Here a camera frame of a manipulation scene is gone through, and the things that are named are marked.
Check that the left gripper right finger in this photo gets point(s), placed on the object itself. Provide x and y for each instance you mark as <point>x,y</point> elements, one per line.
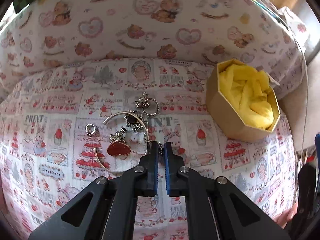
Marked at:
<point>176,185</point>

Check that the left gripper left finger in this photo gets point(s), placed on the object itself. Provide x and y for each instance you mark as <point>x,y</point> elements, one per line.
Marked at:
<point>147,185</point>

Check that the red heart pendant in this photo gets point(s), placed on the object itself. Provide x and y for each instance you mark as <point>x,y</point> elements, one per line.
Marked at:
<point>118,145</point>

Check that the crystal ring keychain charm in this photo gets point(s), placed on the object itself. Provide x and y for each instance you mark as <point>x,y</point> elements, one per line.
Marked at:
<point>149,106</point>

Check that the black gem brooch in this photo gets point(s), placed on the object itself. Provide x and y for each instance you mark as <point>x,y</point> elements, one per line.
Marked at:
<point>133,123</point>

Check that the gold octagonal jewelry box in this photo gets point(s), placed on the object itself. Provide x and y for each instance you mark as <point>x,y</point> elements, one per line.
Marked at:
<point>225,115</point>

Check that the yellow cloth in box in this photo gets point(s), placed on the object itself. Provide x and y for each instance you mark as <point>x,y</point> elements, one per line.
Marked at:
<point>246,89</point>

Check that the bear print headboard cover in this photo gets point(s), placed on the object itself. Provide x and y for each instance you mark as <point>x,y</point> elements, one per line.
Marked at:
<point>48,34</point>

